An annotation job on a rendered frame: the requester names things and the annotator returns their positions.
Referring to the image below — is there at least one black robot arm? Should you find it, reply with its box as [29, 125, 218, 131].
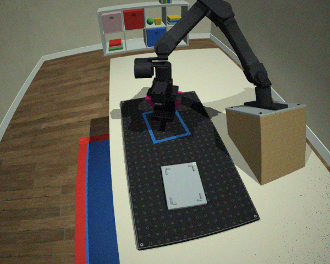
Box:
[134, 0, 288, 111]

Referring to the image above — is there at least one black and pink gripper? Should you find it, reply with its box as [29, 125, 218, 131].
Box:
[146, 77, 182, 112]

